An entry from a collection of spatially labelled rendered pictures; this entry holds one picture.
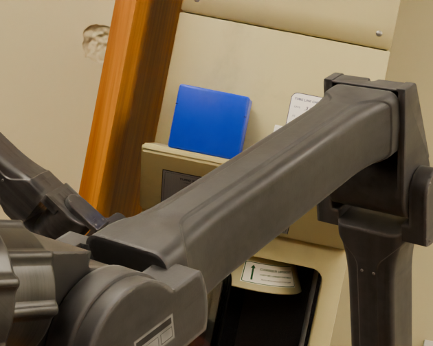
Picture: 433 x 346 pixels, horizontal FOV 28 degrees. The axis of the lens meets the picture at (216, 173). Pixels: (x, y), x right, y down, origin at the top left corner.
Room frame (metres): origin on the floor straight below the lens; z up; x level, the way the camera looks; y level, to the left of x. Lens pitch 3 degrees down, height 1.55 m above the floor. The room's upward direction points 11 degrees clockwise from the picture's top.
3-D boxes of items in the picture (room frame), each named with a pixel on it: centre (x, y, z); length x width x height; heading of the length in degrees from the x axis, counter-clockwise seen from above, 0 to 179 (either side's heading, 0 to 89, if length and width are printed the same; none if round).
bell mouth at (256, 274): (1.39, -0.08, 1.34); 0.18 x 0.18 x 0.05
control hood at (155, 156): (1.24, -0.05, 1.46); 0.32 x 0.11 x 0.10; 86
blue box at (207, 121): (1.24, 0.02, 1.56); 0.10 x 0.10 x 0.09; 86
